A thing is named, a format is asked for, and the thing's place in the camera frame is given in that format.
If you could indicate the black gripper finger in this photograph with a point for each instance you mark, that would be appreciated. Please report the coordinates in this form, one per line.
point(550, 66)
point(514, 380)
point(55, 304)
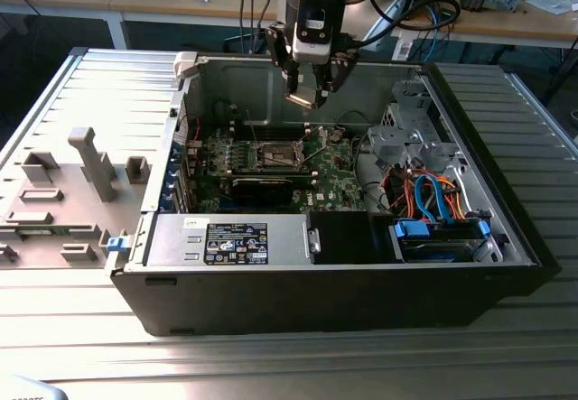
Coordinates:
point(292, 85)
point(320, 97)

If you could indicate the silver CPU plate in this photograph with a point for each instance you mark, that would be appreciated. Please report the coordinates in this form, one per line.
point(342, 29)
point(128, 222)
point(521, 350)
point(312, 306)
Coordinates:
point(301, 95)

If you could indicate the black RAM slot bank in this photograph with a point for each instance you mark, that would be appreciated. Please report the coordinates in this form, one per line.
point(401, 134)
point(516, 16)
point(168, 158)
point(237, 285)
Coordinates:
point(246, 131)
point(253, 172)

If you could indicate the CPU socket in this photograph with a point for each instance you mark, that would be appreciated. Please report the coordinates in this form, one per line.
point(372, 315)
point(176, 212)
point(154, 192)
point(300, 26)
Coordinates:
point(277, 156)

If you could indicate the green motherboard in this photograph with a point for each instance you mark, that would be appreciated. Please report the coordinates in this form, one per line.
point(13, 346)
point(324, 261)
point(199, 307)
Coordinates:
point(334, 174)

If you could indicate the metal disk bay cage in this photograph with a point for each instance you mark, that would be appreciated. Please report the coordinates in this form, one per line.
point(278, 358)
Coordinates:
point(393, 147)

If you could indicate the white label tag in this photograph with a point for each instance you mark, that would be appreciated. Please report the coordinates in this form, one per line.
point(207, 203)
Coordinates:
point(404, 50)

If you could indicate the black graphics card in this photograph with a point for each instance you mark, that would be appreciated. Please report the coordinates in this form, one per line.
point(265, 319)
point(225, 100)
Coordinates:
point(262, 190)

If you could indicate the black fan shroud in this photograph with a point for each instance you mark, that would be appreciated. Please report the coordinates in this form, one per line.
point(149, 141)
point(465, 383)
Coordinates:
point(343, 237)

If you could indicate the long wooden desk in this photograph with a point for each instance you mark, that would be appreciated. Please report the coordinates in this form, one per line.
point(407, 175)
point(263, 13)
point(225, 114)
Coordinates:
point(135, 0)

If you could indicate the hard disk in blue carrier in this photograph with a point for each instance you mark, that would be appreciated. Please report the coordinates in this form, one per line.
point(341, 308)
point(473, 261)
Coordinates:
point(433, 248)

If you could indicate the cluttered wooden desk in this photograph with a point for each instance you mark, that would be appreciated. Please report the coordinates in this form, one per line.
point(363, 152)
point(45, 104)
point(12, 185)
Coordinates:
point(496, 25)

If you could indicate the silver power supply with label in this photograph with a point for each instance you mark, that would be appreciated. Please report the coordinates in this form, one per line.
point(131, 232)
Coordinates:
point(171, 237)

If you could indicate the black open PC case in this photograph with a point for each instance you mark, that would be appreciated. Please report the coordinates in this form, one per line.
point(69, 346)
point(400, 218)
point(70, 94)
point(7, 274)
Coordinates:
point(316, 300)

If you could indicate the blue case latch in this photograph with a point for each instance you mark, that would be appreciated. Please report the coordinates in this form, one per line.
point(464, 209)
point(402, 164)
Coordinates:
point(115, 244)

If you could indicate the grey parts rack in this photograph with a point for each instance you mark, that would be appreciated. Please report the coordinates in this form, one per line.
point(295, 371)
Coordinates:
point(68, 183)

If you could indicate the green RAM stick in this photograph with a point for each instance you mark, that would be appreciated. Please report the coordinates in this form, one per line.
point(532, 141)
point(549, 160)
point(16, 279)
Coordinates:
point(38, 231)

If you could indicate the pale grey rounded device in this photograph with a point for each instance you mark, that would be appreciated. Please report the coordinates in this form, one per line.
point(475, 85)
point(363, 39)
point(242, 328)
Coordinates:
point(27, 391)

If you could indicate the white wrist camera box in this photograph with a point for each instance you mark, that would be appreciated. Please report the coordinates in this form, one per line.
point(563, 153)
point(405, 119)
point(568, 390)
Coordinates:
point(309, 52)

